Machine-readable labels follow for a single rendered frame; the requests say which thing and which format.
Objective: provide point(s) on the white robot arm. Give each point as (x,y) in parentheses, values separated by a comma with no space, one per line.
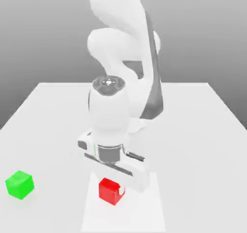
(109,109)

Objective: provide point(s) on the small green cube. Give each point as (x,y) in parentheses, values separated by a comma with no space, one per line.
(19,184)

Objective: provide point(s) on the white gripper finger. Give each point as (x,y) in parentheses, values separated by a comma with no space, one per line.
(122,191)

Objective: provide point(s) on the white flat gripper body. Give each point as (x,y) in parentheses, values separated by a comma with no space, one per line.
(135,176)

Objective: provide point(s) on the small red cube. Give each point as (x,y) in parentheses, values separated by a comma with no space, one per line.
(109,191)

